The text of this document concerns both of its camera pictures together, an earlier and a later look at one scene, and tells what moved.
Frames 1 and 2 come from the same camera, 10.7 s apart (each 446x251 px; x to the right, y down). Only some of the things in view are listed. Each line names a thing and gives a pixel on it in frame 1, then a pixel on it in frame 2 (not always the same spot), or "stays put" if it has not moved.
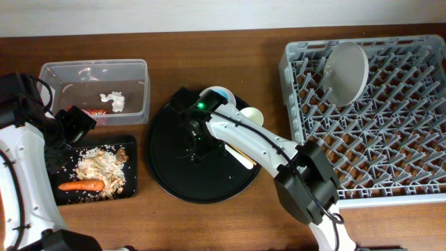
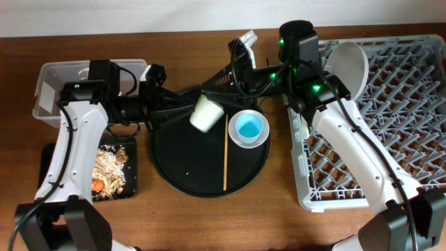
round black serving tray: (168, 153) stays put
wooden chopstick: (247, 156) -> (225, 153)
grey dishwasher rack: (387, 146) stays put
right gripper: (196, 148) -> (248, 75)
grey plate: (346, 71) stays put
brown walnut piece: (121, 155) stays put
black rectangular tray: (96, 168) stays put
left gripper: (79, 123) -> (149, 103)
